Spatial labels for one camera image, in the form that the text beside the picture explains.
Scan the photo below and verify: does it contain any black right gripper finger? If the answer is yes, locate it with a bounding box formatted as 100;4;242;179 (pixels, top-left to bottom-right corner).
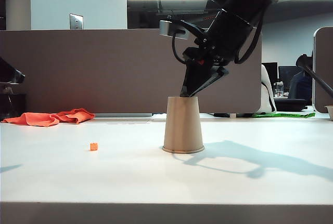
192;65;230;96
179;61;216;97

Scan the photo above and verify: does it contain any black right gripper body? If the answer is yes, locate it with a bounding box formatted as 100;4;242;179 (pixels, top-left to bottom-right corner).
179;9;254;66

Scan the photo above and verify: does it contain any brown paper cup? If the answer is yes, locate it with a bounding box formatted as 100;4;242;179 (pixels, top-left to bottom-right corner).
161;96;205;154

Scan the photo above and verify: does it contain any black computer monitor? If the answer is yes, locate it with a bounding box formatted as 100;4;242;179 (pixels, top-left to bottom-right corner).
262;62;278;88
278;65;302;88

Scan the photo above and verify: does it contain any clear water bottle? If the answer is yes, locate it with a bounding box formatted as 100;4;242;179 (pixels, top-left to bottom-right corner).
274;81;285;98

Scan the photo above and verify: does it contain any black padded case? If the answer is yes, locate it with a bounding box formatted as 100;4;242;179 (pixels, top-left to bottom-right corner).
273;98;308;112

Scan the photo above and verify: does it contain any green tape strip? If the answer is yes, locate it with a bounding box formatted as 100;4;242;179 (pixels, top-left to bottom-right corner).
253;112;316;118

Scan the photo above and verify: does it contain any person in dark shirt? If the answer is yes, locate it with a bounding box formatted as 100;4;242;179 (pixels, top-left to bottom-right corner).
288;50;314;106

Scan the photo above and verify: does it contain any white-framed brown desk partition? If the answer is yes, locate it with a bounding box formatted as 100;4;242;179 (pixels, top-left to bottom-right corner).
313;27;333;114

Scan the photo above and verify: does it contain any wide brown desk partition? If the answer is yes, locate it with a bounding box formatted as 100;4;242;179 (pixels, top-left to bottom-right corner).
0;28;262;115

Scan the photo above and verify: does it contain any orange cloth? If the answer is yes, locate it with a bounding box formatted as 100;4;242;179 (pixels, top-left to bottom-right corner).
2;108;96;128

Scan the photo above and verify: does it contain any black bin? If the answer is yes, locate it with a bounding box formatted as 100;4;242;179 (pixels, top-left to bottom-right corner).
0;85;28;121

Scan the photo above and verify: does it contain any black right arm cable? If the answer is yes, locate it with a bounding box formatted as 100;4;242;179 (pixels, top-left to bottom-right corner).
234;8;264;65

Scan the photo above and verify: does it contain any black camera cable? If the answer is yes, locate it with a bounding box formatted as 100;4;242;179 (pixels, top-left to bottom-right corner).
171;30;188;65

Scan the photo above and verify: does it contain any white bag with black strap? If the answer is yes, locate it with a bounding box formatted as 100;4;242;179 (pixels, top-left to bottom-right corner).
259;64;277;114

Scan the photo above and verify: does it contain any silver partition base rail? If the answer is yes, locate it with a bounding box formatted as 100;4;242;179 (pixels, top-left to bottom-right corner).
94;113;154;118

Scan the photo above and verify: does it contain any metal wall plate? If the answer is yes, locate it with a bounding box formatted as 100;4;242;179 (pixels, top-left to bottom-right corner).
69;13;84;30

